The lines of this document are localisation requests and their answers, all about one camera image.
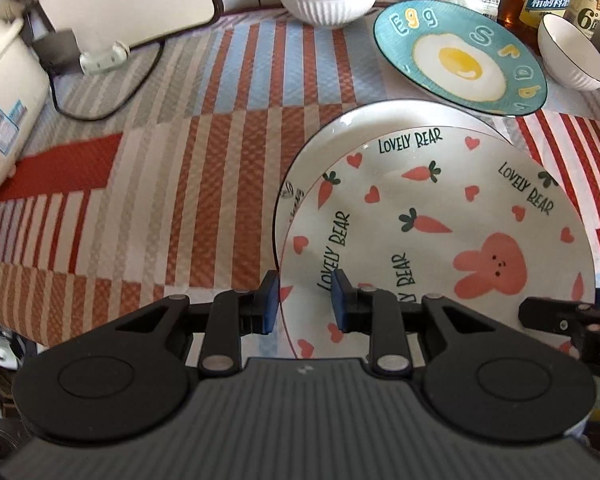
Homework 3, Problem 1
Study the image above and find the teal plate with fried egg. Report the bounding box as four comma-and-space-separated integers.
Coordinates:
372, 0, 550, 119

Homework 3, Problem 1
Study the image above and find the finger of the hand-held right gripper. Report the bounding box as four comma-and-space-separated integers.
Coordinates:
518, 296, 600, 335

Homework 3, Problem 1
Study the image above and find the white power plug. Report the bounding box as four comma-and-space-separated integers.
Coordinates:
78, 42, 131, 77

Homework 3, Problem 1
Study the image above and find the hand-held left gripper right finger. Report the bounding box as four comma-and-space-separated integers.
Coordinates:
331, 269, 499, 377

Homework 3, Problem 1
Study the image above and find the beige cutting board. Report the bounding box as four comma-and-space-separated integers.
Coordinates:
17, 0, 225, 49

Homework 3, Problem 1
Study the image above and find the black power cable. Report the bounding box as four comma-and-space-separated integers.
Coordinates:
46, 39, 166, 122

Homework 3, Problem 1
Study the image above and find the white rice cooker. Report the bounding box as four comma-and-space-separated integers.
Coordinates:
0, 16, 52, 199

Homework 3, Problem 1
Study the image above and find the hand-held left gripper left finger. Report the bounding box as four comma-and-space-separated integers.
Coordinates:
114, 270, 281, 378

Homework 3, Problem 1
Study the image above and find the white plate with pink bunny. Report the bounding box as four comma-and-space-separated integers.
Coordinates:
278, 125, 597, 361

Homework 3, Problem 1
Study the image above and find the striped red and blue mat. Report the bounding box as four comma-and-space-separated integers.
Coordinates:
0, 6, 600, 366

